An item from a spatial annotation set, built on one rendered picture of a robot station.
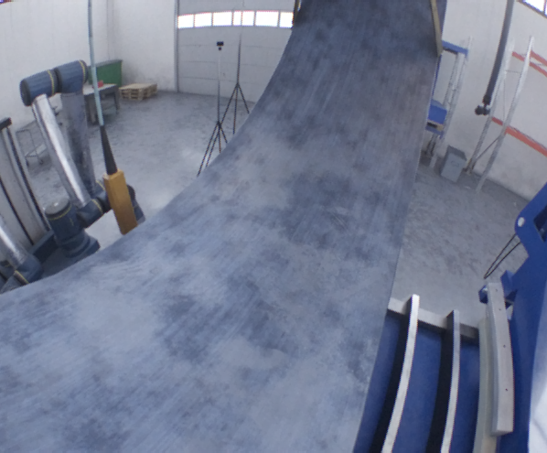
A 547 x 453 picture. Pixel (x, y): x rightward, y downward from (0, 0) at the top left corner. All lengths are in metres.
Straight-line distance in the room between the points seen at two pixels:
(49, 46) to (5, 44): 1.79
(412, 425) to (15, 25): 12.01
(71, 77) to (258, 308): 1.38
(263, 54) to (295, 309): 7.43
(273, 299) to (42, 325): 0.47
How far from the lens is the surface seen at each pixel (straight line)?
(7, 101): 10.78
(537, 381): 1.81
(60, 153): 1.41
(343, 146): 0.95
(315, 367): 0.50
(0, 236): 1.30
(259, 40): 7.79
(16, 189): 2.01
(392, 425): 1.44
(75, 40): 11.72
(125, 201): 1.15
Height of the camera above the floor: 1.97
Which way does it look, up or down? 41 degrees down
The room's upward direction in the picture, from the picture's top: 7 degrees clockwise
